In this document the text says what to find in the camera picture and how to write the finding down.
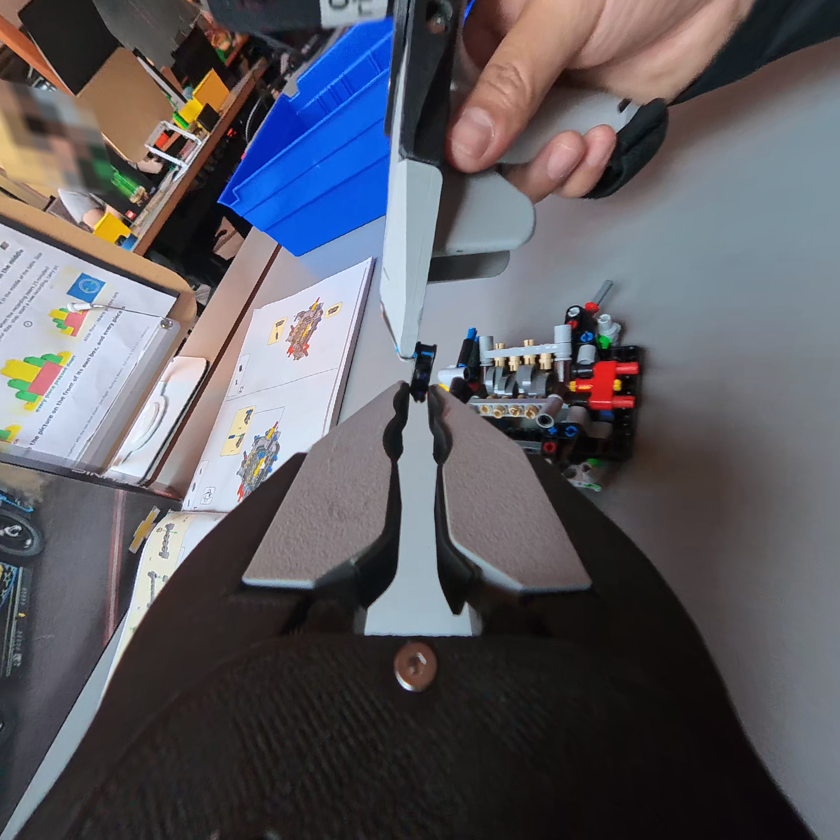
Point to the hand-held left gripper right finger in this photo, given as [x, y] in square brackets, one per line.
[505, 518]

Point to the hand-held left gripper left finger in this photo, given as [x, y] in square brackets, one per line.
[328, 512]

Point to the cardboard stand with instruction sheet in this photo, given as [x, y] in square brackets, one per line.
[79, 367]

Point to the lego engine assembly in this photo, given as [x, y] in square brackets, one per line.
[525, 380]

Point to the blue plastic storage bin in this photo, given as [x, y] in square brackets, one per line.
[315, 151]

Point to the brown cardboard box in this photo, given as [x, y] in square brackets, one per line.
[124, 98]

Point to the lego instruction booklet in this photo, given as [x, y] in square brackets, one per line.
[315, 315]

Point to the wooden workbench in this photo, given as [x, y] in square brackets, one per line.
[197, 164]

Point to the black lego set box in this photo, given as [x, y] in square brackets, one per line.
[59, 590]

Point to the person's right hand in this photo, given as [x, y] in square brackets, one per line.
[590, 46]

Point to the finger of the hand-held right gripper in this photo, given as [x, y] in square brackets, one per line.
[410, 249]

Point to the person's right forearm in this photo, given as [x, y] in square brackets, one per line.
[787, 33]

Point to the yellow plastic box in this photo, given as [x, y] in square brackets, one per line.
[211, 92]

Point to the small black lego piece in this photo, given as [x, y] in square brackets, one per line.
[422, 371]

